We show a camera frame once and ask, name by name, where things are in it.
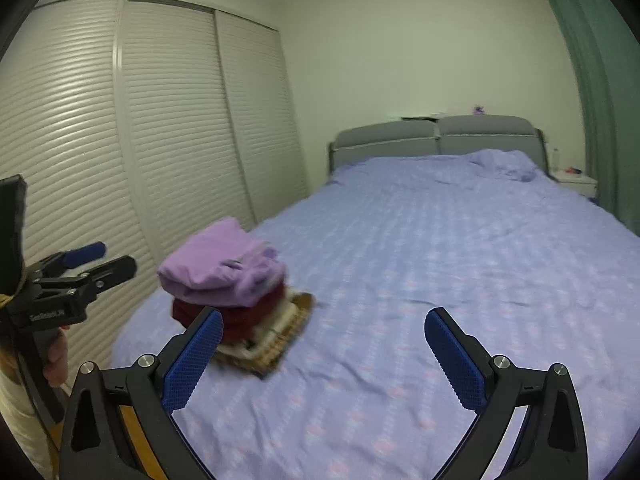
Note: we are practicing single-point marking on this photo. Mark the white bedside table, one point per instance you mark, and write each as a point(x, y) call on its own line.
point(579, 183)

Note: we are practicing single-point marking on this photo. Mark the purple sweater green print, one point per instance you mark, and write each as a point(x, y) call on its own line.
point(222, 266)

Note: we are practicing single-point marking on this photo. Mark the person left hand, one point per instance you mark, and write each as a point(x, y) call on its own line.
point(55, 368)

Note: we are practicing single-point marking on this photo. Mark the white louvred wardrobe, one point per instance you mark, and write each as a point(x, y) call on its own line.
point(137, 123)

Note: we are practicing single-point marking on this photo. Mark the red folded garment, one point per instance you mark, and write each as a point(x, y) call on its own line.
point(238, 322)

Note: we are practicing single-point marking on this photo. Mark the green curtain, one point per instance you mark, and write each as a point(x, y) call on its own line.
point(605, 57)

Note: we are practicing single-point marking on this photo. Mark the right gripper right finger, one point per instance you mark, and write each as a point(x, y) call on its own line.
point(551, 443)

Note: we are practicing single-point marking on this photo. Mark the grey padded headboard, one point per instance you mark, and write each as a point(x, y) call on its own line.
point(451, 135)

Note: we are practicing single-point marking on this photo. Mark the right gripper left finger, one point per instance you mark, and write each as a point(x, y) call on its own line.
point(119, 422)

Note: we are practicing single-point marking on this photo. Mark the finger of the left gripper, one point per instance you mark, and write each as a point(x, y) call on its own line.
point(58, 263)
point(84, 288)

